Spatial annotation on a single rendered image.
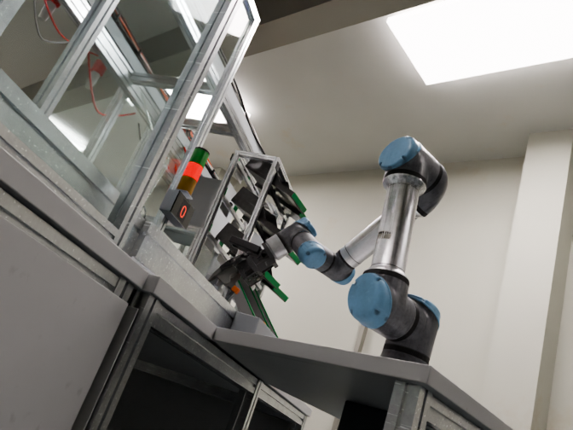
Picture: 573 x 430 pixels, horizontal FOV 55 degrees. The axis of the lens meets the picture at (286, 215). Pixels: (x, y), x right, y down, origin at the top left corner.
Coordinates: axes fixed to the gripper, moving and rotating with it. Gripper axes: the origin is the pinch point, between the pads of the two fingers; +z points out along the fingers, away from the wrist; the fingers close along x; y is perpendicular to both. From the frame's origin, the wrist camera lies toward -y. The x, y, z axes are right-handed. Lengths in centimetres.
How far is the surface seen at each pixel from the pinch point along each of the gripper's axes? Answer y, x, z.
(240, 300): 1.0, 21.4, -2.2
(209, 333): 35, -48, 0
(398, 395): 68, -63, -24
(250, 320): 25.8, -19.0, -5.6
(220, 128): -112, 70, -34
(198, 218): -94, 105, 3
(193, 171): -24.3, -20.9, -13.2
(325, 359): 56, -58, -17
